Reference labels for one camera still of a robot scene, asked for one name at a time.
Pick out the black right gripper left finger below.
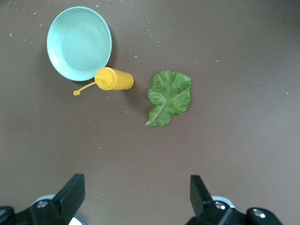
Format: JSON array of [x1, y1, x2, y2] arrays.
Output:
[[0, 173, 85, 225]]

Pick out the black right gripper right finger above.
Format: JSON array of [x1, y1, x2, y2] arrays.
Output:
[[186, 174, 283, 225]]

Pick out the green lettuce leaf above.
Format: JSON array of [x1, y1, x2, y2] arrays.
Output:
[[145, 70, 193, 127]]

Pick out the yellow squeeze bottle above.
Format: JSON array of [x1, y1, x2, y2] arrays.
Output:
[[73, 67, 135, 97]]

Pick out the mint green plate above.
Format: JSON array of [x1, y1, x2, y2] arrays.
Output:
[[46, 6, 113, 82]]

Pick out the brown tablecloth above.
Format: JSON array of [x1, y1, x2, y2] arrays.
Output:
[[0, 0, 300, 225]]

